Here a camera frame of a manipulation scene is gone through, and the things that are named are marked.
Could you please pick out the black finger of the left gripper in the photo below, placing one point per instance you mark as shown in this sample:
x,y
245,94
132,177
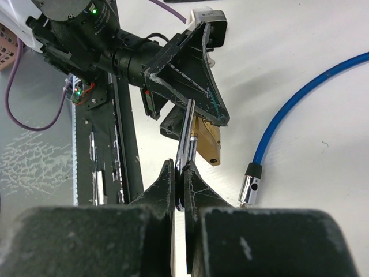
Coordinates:
x,y
171,126
209,104

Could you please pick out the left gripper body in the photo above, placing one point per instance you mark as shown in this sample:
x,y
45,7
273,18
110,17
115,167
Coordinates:
x,y
163,69

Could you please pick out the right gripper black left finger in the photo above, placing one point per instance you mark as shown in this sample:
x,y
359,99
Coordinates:
x,y
108,240

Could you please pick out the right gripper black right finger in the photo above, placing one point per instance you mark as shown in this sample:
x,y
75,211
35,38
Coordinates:
x,y
222,240

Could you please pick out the long-shackle brass padlock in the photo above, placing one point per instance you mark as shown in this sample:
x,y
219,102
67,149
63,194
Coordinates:
x,y
197,136

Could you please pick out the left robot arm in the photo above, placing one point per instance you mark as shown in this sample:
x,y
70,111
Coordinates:
x,y
84,38

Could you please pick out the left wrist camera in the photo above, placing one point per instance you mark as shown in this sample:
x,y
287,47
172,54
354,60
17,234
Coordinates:
x,y
218,24

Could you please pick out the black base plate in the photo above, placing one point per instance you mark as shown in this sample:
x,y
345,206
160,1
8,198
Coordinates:
x,y
106,164

